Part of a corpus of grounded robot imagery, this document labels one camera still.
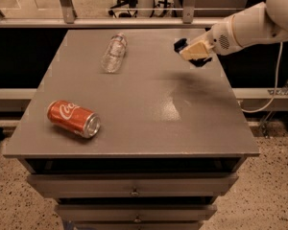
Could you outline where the dark blue rxbar wrapper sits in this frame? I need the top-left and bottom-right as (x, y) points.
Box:
(174, 38), (211, 67)

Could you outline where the red coca-cola can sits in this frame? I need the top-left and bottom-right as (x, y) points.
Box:
(47, 101), (101, 139)

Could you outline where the white cable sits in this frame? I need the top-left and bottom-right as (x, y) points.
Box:
(241, 41), (284, 114)

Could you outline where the grey drawer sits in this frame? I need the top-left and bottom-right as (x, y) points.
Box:
(56, 204), (217, 223)
(28, 173), (238, 198)

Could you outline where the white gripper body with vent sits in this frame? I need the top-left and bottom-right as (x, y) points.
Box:
(204, 17), (242, 56)

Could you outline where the grey drawer cabinet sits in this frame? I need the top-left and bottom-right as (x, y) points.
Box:
(5, 29), (259, 230)

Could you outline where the black office chair base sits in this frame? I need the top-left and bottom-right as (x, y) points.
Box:
(108, 0), (174, 18)

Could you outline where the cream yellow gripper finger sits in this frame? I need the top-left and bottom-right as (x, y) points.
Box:
(179, 38), (213, 60)

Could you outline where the clear plastic water bottle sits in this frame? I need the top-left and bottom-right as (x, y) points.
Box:
(102, 33), (127, 73)

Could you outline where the lower grey drawer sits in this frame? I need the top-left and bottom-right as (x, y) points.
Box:
(56, 204), (217, 223)

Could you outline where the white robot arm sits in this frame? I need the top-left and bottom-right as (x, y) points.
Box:
(179, 0), (288, 60)

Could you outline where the top grey drawer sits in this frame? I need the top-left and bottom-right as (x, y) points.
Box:
(28, 173), (238, 198)

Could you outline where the metal railing with glass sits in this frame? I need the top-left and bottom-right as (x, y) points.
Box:
(0, 0), (263, 29)

